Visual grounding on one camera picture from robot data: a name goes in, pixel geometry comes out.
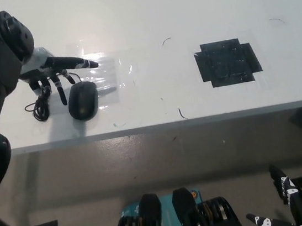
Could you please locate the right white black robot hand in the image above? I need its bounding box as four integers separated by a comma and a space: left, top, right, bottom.
240, 160, 302, 226

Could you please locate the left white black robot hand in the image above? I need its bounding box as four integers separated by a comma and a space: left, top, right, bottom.
15, 39, 104, 112

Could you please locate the black computer mouse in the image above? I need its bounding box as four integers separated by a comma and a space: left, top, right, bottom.
65, 80, 102, 124

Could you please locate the clear plastic sheet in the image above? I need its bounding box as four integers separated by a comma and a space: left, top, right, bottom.
47, 33, 140, 117

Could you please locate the black tape patch on table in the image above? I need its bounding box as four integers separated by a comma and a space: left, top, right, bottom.
192, 35, 265, 91

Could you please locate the black mouse cable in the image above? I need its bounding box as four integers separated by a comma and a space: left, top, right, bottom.
20, 73, 87, 125

